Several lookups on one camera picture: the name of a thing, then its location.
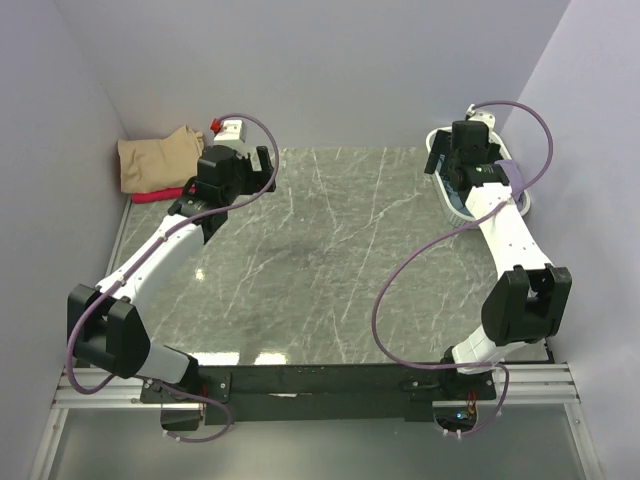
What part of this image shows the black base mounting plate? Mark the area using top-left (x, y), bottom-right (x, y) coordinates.
top-left (140, 363), bottom-right (497, 430)

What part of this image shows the folded beige t shirt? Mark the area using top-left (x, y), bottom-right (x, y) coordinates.
top-left (117, 125), bottom-right (205, 194)

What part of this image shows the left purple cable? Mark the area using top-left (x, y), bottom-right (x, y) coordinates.
top-left (67, 112), bottom-right (280, 444)

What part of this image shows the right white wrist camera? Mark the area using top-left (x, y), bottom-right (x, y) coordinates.
top-left (465, 104), bottom-right (496, 130)

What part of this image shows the purple t shirt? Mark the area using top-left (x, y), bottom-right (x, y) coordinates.
top-left (495, 159), bottom-right (525, 210)

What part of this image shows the purple cable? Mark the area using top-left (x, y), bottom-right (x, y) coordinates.
top-left (372, 100), bottom-right (554, 437)
top-left (67, 112), bottom-right (280, 444)

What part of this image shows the aluminium rail frame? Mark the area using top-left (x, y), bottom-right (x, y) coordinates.
top-left (27, 212), bottom-right (601, 480)

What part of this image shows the black t shirt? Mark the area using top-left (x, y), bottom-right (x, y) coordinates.
top-left (430, 151), bottom-right (469, 215)

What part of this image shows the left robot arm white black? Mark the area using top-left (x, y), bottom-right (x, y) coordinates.
top-left (66, 145), bottom-right (280, 402)

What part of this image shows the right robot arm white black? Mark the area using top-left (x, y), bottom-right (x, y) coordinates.
top-left (425, 119), bottom-right (572, 399)

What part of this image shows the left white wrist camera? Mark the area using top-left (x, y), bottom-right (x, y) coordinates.
top-left (210, 118), bottom-right (247, 144)

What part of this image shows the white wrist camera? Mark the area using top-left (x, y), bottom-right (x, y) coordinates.
top-left (465, 104), bottom-right (496, 130)
top-left (210, 118), bottom-right (247, 144)

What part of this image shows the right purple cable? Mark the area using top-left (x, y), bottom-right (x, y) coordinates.
top-left (372, 100), bottom-right (554, 437)

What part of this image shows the folded pink t shirt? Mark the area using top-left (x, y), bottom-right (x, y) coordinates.
top-left (131, 188), bottom-right (182, 204)

